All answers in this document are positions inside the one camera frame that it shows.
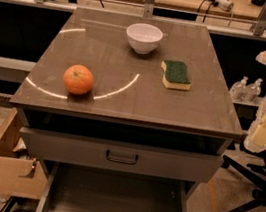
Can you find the green and yellow sponge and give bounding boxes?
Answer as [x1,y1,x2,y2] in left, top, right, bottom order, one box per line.
[161,60,191,91]

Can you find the grey drawer cabinet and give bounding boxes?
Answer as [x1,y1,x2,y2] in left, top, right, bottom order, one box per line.
[11,8,242,204]

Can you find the clear pump bottle right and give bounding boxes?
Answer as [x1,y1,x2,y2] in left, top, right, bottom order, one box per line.
[243,78,262,103]

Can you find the white bowl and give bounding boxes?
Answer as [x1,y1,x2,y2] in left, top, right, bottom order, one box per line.
[126,23,163,54]

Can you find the orange fruit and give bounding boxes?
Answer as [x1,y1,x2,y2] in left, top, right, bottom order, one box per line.
[62,64,94,95]

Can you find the cardboard box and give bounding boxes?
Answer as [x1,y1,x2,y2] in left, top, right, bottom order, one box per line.
[0,108,48,200]

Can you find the closed drawer with black handle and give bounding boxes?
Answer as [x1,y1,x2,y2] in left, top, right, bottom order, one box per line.
[20,127,222,183]

